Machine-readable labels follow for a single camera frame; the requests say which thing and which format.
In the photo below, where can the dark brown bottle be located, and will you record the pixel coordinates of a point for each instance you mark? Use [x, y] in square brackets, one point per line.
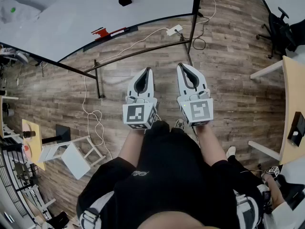
[28, 134]

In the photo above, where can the person's black shirt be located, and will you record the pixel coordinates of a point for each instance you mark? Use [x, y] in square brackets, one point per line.
[171, 180]

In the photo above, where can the black box device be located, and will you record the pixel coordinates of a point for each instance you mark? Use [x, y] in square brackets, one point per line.
[296, 128]

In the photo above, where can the white crumpled cloth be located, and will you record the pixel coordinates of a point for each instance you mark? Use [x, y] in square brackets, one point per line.
[21, 13]

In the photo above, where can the light wooden desk white legs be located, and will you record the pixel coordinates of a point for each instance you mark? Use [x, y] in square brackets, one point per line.
[294, 92]

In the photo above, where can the pink plate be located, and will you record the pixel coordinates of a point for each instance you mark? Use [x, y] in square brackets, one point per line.
[25, 127]

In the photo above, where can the wooden side table black base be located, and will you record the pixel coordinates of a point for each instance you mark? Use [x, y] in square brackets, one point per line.
[33, 151]

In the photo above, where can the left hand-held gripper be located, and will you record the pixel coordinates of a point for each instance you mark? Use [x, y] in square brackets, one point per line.
[135, 113]

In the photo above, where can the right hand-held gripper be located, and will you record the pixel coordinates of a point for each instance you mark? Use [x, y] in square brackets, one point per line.
[199, 111]

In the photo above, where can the person's right shoe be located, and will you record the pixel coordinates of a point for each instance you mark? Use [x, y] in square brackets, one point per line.
[179, 123]

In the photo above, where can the black metal tripod stand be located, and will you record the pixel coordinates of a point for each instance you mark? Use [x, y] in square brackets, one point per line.
[96, 80]

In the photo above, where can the red marker holder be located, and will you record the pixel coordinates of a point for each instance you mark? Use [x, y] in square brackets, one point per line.
[101, 33]

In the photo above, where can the small red object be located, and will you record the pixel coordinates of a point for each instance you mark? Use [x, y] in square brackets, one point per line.
[25, 148]

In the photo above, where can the person's black trousers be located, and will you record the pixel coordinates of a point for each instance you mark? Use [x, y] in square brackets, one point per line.
[166, 130]

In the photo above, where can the white stool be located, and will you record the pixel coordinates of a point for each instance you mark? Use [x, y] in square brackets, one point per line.
[74, 161]

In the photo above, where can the person's left shoe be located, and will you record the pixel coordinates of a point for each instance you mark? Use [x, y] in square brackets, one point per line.
[157, 117]

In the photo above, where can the black office chair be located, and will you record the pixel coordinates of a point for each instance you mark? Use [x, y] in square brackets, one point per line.
[278, 30]

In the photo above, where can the white power strip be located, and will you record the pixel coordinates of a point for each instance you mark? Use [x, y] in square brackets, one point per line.
[174, 30]

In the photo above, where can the person's left forearm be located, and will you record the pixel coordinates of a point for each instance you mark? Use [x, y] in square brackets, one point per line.
[132, 144]

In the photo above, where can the person's right forearm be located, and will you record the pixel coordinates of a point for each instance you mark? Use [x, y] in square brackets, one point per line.
[212, 143]

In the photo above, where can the green round magnet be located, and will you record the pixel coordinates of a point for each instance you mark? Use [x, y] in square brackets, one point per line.
[12, 9]

